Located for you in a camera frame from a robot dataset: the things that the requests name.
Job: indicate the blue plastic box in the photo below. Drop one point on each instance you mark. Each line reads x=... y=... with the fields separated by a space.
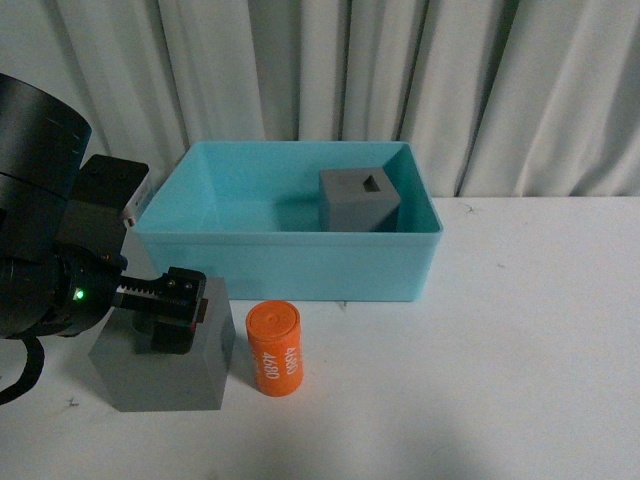
x=248 y=212

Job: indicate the black gripper finger cube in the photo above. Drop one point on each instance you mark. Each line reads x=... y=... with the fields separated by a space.
x=172 y=339

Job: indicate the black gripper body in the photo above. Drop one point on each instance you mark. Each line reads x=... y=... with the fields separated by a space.
x=88 y=247

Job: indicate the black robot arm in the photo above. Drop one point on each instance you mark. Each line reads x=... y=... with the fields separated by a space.
x=43 y=144

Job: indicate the white pleated curtain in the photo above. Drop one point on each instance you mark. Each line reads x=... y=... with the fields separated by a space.
x=496 y=98

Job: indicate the gray cube with square hole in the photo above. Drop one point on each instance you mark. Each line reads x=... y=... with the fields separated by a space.
x=357 y=200

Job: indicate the gray cube with round hole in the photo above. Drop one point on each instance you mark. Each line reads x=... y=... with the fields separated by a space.
x=141 y=379

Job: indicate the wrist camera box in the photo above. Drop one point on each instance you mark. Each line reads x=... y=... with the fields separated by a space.
x=120 y=184

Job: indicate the orange cylinder with numbers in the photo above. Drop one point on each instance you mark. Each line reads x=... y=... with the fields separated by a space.
x=274 y=333

